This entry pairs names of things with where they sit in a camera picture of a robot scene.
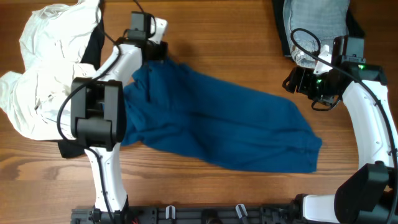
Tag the white shirt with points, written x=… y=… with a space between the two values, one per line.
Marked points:
x=52 y=44

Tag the black garment under pile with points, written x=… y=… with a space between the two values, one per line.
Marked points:
x=91 y=56

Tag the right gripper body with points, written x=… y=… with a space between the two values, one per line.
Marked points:
x=315 y=86

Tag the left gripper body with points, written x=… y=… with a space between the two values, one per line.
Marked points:
x=158 y=51

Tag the black folded garment under jeans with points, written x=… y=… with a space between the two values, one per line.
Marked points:
x=354 y=29

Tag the folded light blue jeans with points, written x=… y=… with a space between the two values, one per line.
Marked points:
x=326 y=19

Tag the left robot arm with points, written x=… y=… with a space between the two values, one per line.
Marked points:
x=98 y=117

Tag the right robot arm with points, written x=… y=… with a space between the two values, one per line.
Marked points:
x=370 y=194

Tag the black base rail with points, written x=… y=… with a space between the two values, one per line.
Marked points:
x=239 y=214

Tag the blue t-shirt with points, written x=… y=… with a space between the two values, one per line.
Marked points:
x=172 y=108

